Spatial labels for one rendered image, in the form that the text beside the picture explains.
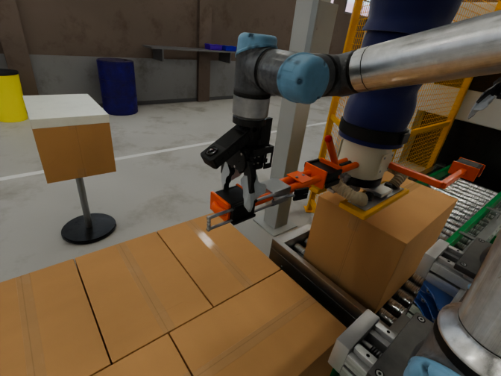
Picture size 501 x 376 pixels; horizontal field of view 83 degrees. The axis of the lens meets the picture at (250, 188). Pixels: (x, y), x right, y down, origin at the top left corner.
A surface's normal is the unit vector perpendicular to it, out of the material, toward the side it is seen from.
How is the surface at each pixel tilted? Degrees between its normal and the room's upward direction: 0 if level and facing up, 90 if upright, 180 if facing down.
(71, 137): 90
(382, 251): 90
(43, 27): 90
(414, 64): 109
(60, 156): 90
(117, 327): 0
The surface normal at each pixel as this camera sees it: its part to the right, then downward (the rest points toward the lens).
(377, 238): -0.76, 0.25
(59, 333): 0.10, -0.87
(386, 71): -0.71, 0.54
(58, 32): 0.64, 0.43
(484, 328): -0.94, 0.10
